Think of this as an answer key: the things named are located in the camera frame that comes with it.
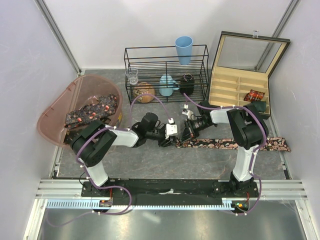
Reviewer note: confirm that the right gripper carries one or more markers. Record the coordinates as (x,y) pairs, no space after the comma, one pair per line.
(189,132)

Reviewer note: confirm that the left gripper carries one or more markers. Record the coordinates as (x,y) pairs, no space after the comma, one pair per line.
(164,142)

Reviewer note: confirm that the black floral rose tie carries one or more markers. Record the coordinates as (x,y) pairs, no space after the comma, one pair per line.
(272,144)

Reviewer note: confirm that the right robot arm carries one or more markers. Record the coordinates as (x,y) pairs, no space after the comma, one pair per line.
(247,126)

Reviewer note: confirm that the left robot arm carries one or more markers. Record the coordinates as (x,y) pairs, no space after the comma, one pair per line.
(94,141)

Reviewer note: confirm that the black cup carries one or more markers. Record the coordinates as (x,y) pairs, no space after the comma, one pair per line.
(187,84)

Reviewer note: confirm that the light blue mug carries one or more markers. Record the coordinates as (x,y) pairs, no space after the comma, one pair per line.
(167,85)

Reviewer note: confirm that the brown ceramic bowl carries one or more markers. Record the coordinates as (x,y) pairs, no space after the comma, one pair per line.
(146,89)

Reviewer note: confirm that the rolled red patterned tie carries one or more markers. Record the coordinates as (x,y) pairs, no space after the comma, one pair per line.
(254,95)

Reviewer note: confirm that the rolled dark green tie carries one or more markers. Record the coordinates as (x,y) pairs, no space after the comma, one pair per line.
(261,106)

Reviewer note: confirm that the clear drinking glass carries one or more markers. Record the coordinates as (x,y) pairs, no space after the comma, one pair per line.
(132,75)

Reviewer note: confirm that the dark floral tie in basket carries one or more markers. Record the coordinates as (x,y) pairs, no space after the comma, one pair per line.
(105,107)

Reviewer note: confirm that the tall blue plastic cup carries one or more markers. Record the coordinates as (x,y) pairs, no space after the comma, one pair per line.
(183,45)

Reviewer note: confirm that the wooden tie storage box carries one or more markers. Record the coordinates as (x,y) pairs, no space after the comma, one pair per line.
(244,63)

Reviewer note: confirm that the brown paisley tie in basket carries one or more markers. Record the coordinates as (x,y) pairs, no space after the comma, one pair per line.
(70,135)

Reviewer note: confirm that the pink plastic basket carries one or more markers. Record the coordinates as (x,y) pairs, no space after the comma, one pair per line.
(89,97)

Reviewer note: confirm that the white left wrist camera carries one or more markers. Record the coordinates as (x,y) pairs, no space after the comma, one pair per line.
(171,128)

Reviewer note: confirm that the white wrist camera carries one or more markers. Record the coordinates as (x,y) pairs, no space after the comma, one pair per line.
(171,128)
(187,112)

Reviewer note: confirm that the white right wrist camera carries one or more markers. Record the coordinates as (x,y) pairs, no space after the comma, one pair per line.
(187,112)

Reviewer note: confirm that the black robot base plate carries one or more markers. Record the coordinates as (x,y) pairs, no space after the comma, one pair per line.
(172,191)

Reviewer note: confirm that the black wire rack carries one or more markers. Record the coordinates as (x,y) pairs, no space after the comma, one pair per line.
(154,61)

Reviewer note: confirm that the grey slotted cable duct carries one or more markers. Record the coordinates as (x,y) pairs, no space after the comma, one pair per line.
(91,204)

